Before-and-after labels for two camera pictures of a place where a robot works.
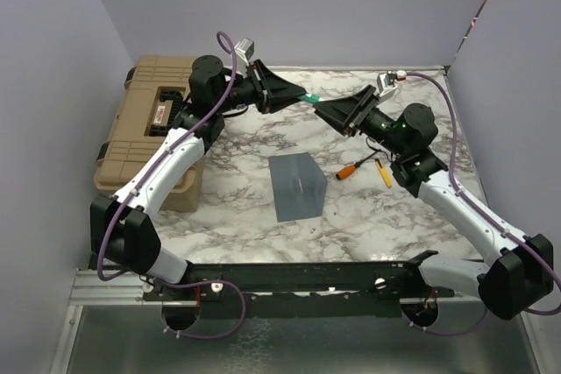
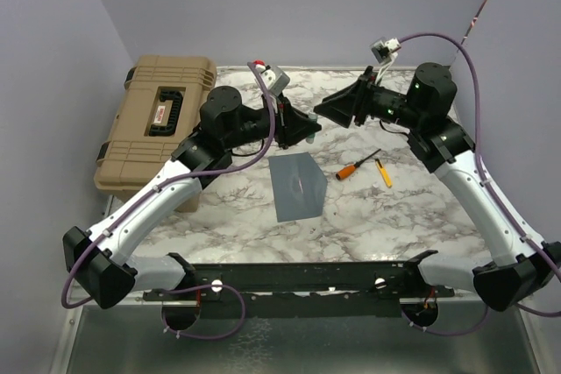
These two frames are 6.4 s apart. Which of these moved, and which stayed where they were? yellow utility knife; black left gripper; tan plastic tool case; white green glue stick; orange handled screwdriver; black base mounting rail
Moved: white green glue stick; black left gripper
Stayed: orange handled screwdriver; tan plastic tool case; black base mounting rail; yellow utility knife
